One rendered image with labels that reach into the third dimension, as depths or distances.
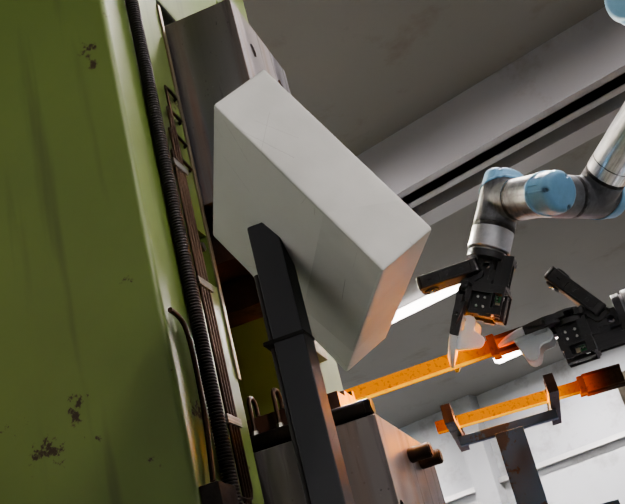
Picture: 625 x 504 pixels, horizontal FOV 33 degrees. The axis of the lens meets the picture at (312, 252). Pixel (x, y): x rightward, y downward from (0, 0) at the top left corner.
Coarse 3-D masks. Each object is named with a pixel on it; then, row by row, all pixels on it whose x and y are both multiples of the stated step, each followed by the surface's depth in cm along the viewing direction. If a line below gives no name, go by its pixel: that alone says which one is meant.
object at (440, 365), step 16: (496, 336) 178; (464, 352) 179; (480, 352) 178; (496, 352) 177; (416, 368) 181; (432, 368) 180; (448, 368) 180; (368, 384) 183; (384, 384) 182; (400, 384) 182
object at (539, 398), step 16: (608, 368) 218; (576, 384) 218; (592, 384) 218; (608, 384) 218; (624, 384) 217; (512, 400) 220; (528, 400) 219; (544, 400) 218; (464, 416) 221; (480, 416) 220; (496, 416) 221
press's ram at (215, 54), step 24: (192, 24) 201; (216, 24) 199; (240, 24) 201; (192, 48) 199; (216, 48) 197; (240, 48) 195; (264, 48) 214; (192, 72) 197; (216, 72) 196; (240, 72) 194; (192, 96) 196; (216, 96) 194; (192, 120) 194; (192, 144) 192
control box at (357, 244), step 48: (240, 96) 122; (288, 96) 123; (240, 144) 123; (288, 144) 120; (336, 144) 120; (240, 192) 132; (288, 192) 121; (336, 192) 118; (384, 192) 118; (240, 240) 144; (288, 240) 130; (336, 240) 119; (384, 240) 116; (336, 288) 128; (384, 288) 121; (336, 336) 138; (384, 336) 146
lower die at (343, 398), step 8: (336, 392) 173; (344, 392) 178; (352, 392) 183; (336, 400) 173; (344, 400) 176; (352, 400) 181; (264, 416) 176; (272, 416) 175; (280, 416) 175; (248, 424) 176; (256, 424) 176; (264, 424) 176; (272, 424) 175
